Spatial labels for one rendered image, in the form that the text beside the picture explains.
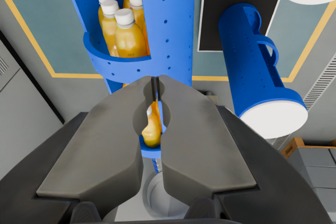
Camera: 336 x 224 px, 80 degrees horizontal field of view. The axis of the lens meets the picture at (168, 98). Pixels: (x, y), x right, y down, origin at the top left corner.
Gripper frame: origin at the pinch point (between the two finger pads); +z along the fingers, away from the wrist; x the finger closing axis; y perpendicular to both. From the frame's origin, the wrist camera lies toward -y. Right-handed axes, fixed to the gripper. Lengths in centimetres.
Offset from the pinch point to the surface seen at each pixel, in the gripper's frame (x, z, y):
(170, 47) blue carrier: 1.4, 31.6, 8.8
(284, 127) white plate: 51, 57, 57
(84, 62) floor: -85, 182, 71
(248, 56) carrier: 40, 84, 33
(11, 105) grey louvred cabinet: -151, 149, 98
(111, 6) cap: -11.5, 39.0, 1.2
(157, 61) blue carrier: -1.7, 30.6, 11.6
